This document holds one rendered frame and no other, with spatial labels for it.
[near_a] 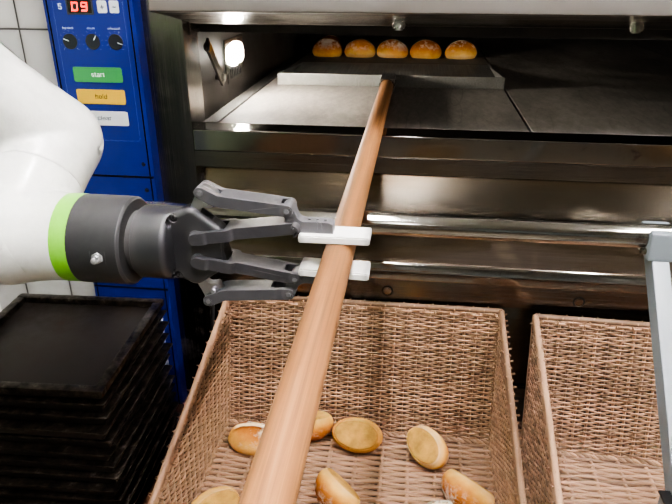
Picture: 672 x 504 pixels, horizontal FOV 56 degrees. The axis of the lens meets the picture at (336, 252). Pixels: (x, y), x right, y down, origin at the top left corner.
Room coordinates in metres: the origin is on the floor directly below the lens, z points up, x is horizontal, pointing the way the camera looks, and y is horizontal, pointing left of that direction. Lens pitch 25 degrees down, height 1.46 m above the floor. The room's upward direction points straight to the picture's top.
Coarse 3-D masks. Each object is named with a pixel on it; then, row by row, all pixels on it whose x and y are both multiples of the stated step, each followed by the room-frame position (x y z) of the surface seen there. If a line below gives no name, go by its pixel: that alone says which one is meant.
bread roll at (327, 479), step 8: (320, 472) 0.85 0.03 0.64; (328, 472) 0.84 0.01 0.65; (320, 480) 0.83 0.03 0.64; (328, 480) 0.82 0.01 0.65; (336, 480) 0.82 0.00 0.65; (344, 480) 0.85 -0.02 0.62; (320, 488) 0.82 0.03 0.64; (328, 488) 0.81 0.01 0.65; (336, 488) 0.80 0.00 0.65; (344, 488) 0.80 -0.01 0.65; (352, 488) 0.83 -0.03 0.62; (320, 496) 0.81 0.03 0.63; (328, 496) 0.80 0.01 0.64; (336, 496) 0.79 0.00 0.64; (344, 496) 0.79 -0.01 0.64; (352, 496) 0.79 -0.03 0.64
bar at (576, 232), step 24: (216, 216) 0.75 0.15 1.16; (240, 216) 0.75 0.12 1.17; (264, 216) 0.74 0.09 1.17; (312, 216) 0.74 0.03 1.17; (384, 216) 0.73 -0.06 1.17; (408, 216) 0.73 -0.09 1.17; (432, 216) 0.73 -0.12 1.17; (456, 216) 0.72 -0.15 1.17; (480, 216) 0.72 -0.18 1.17; (504, 240) 0.71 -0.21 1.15; (528, 240) 0.70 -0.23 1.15; (552, 240) 0.70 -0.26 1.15; (576, 240) 0.69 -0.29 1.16; (600, 240) 0.69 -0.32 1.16; (624, 240) 0.69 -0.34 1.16; (648, 240) 0.68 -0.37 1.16; (648, 264) 0.68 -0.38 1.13; (648, 288) 0.67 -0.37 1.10
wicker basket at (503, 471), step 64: (256, 320) 1.10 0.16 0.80; (384, 320) 1.07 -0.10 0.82; (448, 320) 1.06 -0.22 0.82; (192, 384) 0.90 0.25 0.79; (256, 384) 1.06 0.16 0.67; (384, 384) 1.04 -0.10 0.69; (448, 384) 1.03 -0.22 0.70; (512, 384) 0.88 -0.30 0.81; (192, 448) 0.85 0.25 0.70; (320, 448) 0.97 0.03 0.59; (384, 448) 0.97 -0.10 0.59; (448, 448) 0.97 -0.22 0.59; (512, 448) 0.77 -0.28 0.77
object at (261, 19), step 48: (192, 0) 0.99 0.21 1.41; (240, 0) 0.98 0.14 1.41; (288, 0) 0.97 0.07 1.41; (336, 0) 0.96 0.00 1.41; (384, 0) 0.95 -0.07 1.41; (432, 0) 0.94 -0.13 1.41; (480, 0) 0.94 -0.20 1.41; (528, 0) 0.93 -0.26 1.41; (576, 0) 0.92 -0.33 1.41; (624, 0) 0.91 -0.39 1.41
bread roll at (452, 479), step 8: (448, 472) 0.85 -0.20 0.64; (456, 472) 0.84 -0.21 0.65; (448, 480) 0.83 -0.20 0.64; (456, 480) 0.82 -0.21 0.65; (464, 480) 0.82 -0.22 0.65; (472, 480) 0.82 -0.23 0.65; (448, 488) 0.82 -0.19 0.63; (456, 488) 0.81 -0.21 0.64; (464, 488) 0.81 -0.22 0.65; (472, 488) 0.80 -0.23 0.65; (480, 488) 0.81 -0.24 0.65; (448, 496) 0.82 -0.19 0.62; (456, 496) 0.81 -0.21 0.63; (464, 496) 0.80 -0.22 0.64; (472, 496) 0.80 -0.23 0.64; (480, 496) 0.79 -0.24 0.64; (488, 496) 0.80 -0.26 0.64
